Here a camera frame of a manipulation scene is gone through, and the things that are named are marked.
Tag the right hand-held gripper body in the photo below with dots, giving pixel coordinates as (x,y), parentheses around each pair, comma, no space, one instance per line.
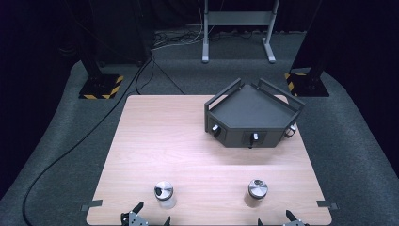
(295,223)

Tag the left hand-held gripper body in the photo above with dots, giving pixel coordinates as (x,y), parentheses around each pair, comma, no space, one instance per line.
(135,220)

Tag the clear shaker jar white powder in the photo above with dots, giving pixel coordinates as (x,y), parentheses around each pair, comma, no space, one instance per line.
(164,192)

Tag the clear shaker jar brown powder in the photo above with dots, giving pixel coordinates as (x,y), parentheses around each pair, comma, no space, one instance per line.
(257,190)

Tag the dark grey angular tray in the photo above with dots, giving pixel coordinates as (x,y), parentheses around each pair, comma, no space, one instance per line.
(251,109)

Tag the grey tape strip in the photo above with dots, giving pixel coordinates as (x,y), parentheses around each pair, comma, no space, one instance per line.
(327,204)
(91,204)

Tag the black stand base striped edge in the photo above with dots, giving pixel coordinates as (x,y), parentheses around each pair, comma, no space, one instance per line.
(309,84)
(100,86)

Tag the grey metal stand frame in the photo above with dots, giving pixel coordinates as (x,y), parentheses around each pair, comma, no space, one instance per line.
(238,19)

